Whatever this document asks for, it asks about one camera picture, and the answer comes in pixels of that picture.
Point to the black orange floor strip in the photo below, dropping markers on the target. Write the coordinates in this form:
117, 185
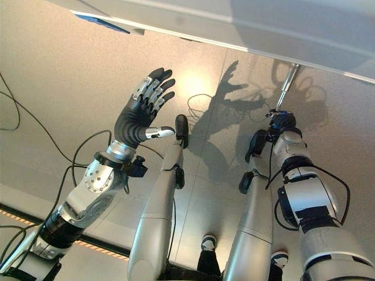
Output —
93, 246

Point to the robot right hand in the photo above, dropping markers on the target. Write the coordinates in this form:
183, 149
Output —
282, 121

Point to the robot leg silver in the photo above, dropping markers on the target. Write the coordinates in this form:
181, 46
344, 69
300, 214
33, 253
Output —
255, 222
158, 210

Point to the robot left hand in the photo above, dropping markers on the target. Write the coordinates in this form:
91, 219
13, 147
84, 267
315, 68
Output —
132, 126

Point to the white hospital bed frame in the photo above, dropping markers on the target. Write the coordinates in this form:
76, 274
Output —
293, 29

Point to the robot left leg silver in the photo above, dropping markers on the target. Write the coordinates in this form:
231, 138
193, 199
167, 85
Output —
158, 210

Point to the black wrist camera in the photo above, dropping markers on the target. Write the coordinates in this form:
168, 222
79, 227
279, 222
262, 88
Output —
137, 167

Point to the blue label on bed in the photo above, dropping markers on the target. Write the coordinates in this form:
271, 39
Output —
105, 24

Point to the robot right arm silver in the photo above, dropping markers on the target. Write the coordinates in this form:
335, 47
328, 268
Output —
310, 196

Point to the robot left arm silver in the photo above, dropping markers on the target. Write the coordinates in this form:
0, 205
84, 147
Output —
96, 178

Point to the robot right leg silver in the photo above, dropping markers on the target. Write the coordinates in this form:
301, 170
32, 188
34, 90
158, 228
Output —
255, 222

